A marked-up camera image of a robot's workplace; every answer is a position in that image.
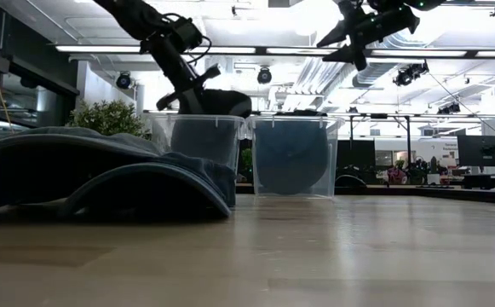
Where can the linear ceiling light fixture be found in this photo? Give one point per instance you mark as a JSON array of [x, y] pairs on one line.
[[417, 53]]

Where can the black desk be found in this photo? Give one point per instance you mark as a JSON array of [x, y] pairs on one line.
[[485, 181]]

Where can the black metal frame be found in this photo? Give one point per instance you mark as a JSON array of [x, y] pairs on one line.
[[408, 145]]

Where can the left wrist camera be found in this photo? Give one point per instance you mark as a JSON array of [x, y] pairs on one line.
[[187, 34]]

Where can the pink object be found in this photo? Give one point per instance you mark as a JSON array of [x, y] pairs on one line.
[[396, 175]]

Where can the silver ceiling duct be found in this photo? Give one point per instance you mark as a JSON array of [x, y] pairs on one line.
[[375, 72]]

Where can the light grey-blue cap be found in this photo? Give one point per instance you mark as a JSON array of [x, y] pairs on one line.
[[38, 140]]

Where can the black ceiling spotlight cluster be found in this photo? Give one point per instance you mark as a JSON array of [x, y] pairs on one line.
[[449, 108], [406, 76]]

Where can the clear plastic bin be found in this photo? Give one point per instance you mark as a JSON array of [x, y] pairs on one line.
[[334, 162], [162, 132]]

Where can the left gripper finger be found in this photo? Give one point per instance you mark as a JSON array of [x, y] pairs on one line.
[[198, 91], [185, 100]]

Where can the green leafy plant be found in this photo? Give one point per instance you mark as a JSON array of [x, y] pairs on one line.
[[106, 117]]

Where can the black chair back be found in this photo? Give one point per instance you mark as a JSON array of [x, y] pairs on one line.
[[349, 181]]

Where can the dark display screen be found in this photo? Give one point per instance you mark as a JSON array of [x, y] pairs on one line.
[[355, 153]]

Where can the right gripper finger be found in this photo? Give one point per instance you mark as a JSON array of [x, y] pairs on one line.
[[343, 32], [349, 54]]

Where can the black round ceiling fixture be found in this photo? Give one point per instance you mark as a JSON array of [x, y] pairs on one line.
[[264, 76], [123, 80]]

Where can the blue cap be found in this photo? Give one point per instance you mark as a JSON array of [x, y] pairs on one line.
[[291, 158]]

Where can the small green plant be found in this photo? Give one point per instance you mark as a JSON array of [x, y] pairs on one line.
[[246, 160]]

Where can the black computer monitor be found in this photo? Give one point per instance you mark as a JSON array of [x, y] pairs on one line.
[[483, 151]]

